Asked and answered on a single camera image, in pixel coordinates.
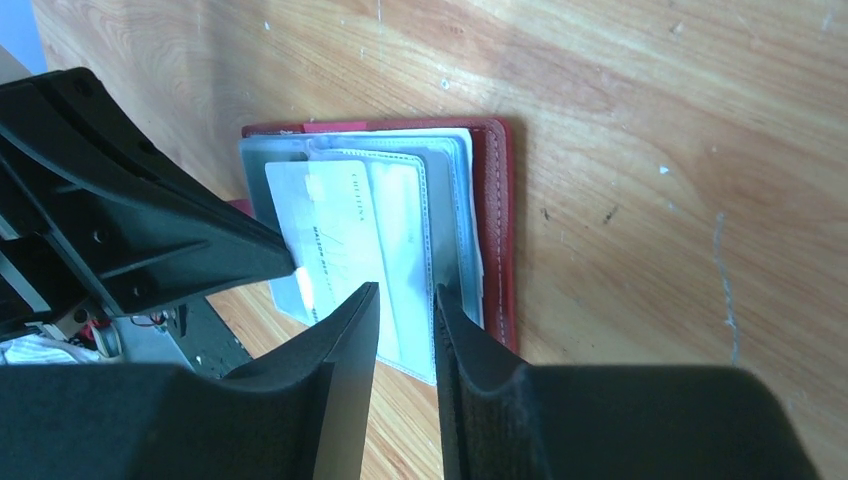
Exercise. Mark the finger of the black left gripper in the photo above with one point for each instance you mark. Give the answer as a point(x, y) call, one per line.
point(95, 217)

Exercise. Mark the red leather card holder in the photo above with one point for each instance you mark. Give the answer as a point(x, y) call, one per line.
point(444, 207)

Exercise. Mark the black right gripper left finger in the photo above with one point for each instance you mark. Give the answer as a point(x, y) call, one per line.
point(298, 412)

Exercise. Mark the silver VIP card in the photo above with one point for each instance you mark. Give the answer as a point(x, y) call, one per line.
point(326, 211)

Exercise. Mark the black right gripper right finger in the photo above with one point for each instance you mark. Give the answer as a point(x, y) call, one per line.
point(504, 418)

